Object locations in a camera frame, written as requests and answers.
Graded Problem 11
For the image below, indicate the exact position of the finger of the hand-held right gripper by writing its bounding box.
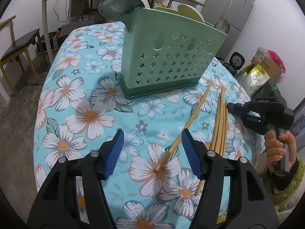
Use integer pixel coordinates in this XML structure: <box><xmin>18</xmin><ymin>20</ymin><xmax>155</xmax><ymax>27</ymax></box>
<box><xmin>239</xmin><ymin>113</ymin><xmax>263</xmax><ymax>128</ymax></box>
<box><xmin>227</xmin><ymin>102</ymin><xmax>254</xmax><ymax>115</ymax></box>

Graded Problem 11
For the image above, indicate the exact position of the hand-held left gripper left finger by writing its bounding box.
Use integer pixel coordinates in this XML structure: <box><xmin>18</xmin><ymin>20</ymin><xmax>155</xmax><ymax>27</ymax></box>
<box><xmin>27</xmin><ymin>129</ymin><xmax>125</xmax><ymax>229</ymax></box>

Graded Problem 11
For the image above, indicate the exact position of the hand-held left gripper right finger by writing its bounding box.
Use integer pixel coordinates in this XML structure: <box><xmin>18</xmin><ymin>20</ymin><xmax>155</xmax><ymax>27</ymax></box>
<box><xmin>181</xmin><ymin>128</ymin><xmax>280</xmax><ymax>229</ymax></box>

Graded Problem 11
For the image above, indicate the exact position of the bamboo chopstick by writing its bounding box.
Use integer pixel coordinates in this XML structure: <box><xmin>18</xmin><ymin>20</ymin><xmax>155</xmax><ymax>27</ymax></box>
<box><xmin>220</xmin><ymin>107</ymin><xmax>230</xmax><ymax>155</ymax></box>
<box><xmin>216</xmin><ymin>101</ymin><xmax>227</xmax><ymax>153</ymax></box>
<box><xmin>196</xmin><ymin>91</ymin><xmax>224</xmax><ymax>195</ymax></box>
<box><xmin>154</xmin><ymin>85</ymin><xmax>212</xmax><ymax>173</ymax></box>

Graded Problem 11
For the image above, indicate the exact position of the small metal spoon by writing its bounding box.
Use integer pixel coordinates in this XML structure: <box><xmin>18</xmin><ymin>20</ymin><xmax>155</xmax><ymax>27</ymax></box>
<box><xmin>214</xmin><ymin>19</ymin><xmax>231</xmax><ymax>34</ymax></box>

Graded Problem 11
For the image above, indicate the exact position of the green star-pattern utensil holder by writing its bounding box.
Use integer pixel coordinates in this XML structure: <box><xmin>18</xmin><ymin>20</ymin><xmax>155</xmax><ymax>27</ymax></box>
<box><xmin>119</xmin><ymin>6</ymin><xmax>229</xmax><ymax>99</ymax></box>

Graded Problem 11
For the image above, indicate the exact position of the pale green ceramic spoon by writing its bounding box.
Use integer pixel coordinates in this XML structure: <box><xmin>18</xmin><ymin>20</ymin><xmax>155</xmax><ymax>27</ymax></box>
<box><xmin>177</xmin><ymin>3</ymin><xmax>205</xmax><ymax>25</ymax></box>

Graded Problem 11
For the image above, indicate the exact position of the person's right hand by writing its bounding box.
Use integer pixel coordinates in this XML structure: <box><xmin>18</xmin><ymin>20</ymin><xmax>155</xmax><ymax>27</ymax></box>
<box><xmin>264</xmin><ymin>131</ymin><xmax>297</xmax><ymax>170</ymax></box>

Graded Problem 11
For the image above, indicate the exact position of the brown cardboard box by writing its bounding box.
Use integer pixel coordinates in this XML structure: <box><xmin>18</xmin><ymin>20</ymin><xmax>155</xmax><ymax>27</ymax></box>
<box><xmin>250</xmin><ymin>55</ymin><xmax>283</xmax><ymax>81</ymax></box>

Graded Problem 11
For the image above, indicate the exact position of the blue floral blanket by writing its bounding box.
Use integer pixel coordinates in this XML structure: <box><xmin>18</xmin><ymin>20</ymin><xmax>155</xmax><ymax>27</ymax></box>
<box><xmin>33</xmin><ymin>22</ymin><xmax>265</xmax><ymax>229</ymax></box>

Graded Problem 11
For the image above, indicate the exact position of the black round-faced appliance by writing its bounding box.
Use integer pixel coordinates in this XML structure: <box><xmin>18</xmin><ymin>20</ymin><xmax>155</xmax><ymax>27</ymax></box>
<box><xmin>229</xmin><ymin>52</ymin><xmax>247</xmax><ymax>71</ymax></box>

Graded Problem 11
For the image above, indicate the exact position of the pink fluffy item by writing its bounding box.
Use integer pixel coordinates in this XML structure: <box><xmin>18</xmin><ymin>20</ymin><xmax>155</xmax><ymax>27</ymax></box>
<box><xmin>267</xmin><ymin>50</ymin><xmax>286</xmax><ymax>73</ymax></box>

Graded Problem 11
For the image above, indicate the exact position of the green fleece cloth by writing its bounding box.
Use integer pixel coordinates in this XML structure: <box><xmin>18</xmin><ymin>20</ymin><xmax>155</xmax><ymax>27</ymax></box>
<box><xmin>214</xmin><ymin>162</ymin><xmax>305</xmax><ymax>229</ymax></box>

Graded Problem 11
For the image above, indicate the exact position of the grey refrigerator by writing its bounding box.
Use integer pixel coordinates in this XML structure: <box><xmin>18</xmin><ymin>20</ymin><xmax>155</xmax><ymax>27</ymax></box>
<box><xmin>200</xmin><ymin>0</ymin><xmax>256</xmax><ymax>60</ymax></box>

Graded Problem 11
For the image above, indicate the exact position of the wooden crate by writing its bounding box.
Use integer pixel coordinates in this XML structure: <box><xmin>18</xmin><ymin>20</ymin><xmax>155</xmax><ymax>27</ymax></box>
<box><xmin>36</xmin><ymin>27</ymin><xmax>63</xmax><ymax>53</ymax></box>

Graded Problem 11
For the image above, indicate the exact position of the wooden chair black seat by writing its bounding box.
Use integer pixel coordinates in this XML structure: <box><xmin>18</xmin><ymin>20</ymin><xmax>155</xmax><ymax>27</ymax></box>
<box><xmin>0</xmin><ymin>15</ymin><xmax>42</xmax><ymax>97</ymax></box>

